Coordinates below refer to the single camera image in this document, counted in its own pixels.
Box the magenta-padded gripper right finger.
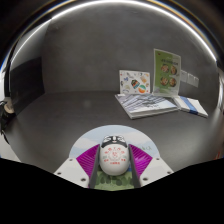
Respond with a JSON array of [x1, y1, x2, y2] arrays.
[[128, 143, 175, 189]]

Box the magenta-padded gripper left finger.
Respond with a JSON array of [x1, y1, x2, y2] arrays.
[[53, 143, 102, 190]]

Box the grey covered book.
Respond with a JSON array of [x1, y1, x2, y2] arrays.
[[114, 93, 180, 120]]

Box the white book with blue band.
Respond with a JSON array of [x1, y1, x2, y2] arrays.
[[173, 95, 209, 118]]

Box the white card with colourful stickers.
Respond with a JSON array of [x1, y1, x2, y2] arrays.
[[118, 69, 151, 95]]

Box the green food poster stand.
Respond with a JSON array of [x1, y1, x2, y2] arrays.
[[152, 48, 182, 98]]

